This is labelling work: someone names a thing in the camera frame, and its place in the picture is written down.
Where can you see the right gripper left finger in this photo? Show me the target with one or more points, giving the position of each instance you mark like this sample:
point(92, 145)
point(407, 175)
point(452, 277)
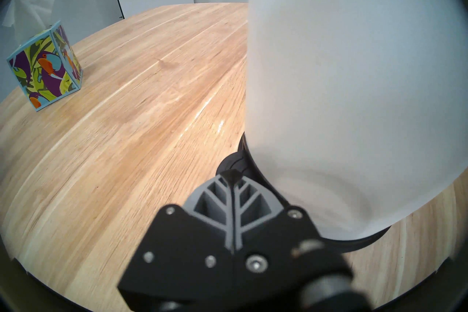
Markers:
point(182, 252)

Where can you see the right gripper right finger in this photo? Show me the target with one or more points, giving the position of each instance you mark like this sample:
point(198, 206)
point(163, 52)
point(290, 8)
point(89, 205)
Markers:
point(267, 234)

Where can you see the white pedal trash can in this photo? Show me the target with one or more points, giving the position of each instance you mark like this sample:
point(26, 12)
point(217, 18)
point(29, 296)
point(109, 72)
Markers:
point(347, 77)

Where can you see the colourful patterned tissue box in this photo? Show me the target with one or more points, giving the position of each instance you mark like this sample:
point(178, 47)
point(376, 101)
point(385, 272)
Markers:
point(44, 70)

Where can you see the white facial tissue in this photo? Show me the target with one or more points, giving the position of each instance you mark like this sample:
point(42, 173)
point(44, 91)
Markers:
point(29, 15)

